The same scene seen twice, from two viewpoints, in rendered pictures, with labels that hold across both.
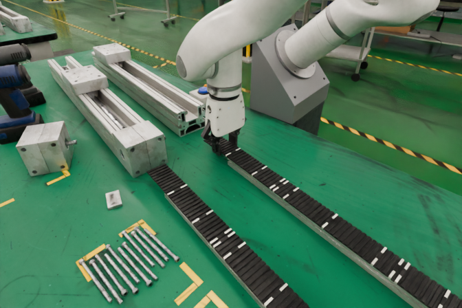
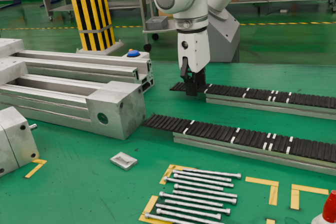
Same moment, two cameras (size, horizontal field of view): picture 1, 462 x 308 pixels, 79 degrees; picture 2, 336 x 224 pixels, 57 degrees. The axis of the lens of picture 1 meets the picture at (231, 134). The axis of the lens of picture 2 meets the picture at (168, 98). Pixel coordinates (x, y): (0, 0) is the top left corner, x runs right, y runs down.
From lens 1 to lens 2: 0.36 m
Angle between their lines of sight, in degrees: 18
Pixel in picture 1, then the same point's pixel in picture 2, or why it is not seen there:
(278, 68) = not seen: hidden behind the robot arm
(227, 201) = (235, 125)
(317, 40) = not seen: outside the picture
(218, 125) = (196, 59)
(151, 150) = (135, 105)
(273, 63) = not seen: hidden behind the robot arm
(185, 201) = (207, 131)
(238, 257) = (297, 147)
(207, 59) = not seen: outside the picture
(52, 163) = (21, 154)
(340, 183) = (311, 85)
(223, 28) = not seen: outside the picture
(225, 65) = not seen: outside the picture
